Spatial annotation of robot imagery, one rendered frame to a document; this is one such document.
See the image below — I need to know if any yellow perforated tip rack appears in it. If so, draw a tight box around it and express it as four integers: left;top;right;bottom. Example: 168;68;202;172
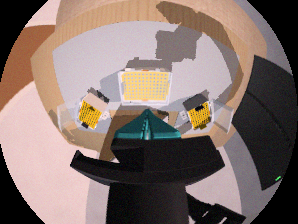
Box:
79;100;102;129
188;103;210;130

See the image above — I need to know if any grey bench mat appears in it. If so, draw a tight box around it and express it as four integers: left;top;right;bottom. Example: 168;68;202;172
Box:
52;21;240;135

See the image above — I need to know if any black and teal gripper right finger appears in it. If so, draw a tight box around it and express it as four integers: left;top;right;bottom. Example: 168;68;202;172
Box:
147;109;181;140

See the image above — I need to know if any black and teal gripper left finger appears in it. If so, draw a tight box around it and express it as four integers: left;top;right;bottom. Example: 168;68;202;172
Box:
113;109;147;140

